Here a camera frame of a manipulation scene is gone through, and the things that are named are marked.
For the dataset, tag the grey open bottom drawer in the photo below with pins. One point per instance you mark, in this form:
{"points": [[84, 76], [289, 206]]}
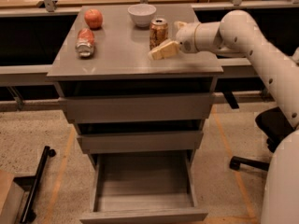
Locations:
{"points": [[143, 188]]}

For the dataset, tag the grey middle drawer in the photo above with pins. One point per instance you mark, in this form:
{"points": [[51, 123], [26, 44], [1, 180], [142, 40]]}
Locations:
{"points": [[139, 142]]}

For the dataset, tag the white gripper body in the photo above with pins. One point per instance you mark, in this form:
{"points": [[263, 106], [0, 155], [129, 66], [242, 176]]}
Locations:
{"points": [[185, 37]]}

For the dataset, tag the red apple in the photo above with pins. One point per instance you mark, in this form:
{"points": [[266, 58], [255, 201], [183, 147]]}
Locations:
{"points": [[93, 18]]}

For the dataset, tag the orange patterned drink can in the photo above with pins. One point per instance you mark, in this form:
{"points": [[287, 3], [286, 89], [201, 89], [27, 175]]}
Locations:
{"points": [[158, 32]]}

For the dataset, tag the white ceramic bowl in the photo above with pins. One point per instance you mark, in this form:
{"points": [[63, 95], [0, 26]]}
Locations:
{"points": [[142, 14]]}

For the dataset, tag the wooden box corner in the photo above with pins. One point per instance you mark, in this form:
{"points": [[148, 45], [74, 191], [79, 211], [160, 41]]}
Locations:
{"points": [[10, 198]]}

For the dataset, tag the grey drawer cabinet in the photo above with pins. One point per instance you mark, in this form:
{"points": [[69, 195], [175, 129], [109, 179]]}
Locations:
{"points": [[120, 66]]}

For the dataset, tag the black wheeled cart frame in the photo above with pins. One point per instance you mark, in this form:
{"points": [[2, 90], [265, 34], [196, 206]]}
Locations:
{"points": [[30, 184]]}

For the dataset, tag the red can lying sideways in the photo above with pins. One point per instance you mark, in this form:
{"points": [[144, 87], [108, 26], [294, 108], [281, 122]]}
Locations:
{"points": [[85, 43]]}

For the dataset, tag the grey top drawer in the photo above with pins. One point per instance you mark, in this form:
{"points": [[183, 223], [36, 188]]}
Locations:
{"points": [[137, 108]]}

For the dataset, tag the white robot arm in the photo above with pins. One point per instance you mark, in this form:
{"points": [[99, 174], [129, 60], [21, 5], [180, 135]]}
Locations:
{"points": [[238, 34]]}

